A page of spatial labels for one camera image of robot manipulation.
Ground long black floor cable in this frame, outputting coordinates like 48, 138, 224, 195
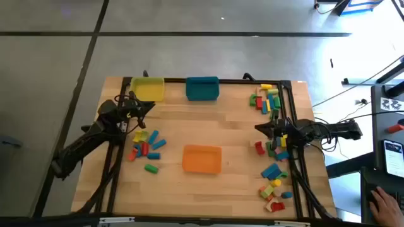
311, 55, 404, 108

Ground natural wood arch block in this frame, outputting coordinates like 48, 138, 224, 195
264, 197, 280, 212

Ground orange plastic bin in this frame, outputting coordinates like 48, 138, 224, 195
182, 144, 223, 175

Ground green long block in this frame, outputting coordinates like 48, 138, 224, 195
265, 141, 276, 158

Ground grey flat floor object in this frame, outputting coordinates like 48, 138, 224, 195
0, 135, 23, 148

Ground black computer desk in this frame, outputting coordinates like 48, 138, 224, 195
359, 84, 404, 227

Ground blue and white box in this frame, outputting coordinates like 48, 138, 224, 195
334, 0, 386, 16

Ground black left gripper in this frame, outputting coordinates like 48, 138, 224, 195
118, 90, 156, 129

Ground person's hand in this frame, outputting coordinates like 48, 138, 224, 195
369, 186, 404, 227

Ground white sheet with black marks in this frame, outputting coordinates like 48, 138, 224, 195
380, 96, 404, 112

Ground light blue large block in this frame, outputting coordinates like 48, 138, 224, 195
260, 163, 280, 178

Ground light green rectangular block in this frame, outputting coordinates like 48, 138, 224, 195
260, 184, 275, 199

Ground teal plastic bin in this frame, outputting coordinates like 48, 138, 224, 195
185, 76, 220, 102

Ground yellow plastic bin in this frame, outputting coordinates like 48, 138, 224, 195
129, 76, 165, 102

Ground black smartphone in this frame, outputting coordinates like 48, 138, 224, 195
383, 139, 404, 179

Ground dark blue large block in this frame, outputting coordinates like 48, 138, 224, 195
267, 168, 283, 181

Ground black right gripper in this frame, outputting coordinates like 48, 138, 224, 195
254, 118, 300, 146

